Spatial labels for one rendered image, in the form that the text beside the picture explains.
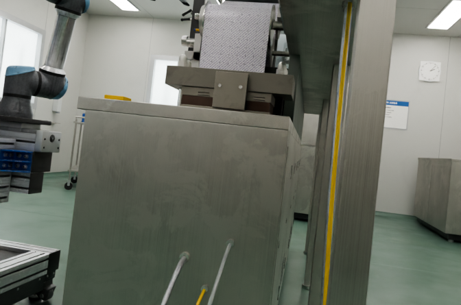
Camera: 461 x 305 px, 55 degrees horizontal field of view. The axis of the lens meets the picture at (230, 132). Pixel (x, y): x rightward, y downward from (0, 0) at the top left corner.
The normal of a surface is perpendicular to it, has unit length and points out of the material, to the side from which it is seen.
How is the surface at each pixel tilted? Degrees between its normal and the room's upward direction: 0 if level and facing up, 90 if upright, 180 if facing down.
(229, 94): 90
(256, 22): 90
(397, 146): 90
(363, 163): 90
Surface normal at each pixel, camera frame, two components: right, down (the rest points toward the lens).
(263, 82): -0.17, -0.05
